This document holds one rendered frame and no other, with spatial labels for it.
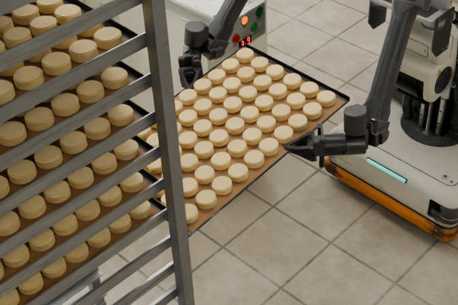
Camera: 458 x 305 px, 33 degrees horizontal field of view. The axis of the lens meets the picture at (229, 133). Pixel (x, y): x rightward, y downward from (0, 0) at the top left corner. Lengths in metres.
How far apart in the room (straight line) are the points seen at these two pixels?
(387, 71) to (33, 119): 0.97
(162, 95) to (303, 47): 2.70
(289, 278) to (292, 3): 2.04
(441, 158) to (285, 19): 1.63
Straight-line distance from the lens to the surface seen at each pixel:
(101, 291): 1.68
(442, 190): 2.92
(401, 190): 3.01
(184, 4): 2.72
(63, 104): 1.41
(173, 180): 1.59
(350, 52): 4.09
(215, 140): 1.98
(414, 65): 2.71
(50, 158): 1.44
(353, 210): 3.18
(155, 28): 1.37
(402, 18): 2.00
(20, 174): 1.42
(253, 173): 1.91
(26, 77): 1.34
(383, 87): 1.99
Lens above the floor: 2.25
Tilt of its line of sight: 40 degrees down
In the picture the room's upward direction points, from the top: 3 degrees counter-clockwise
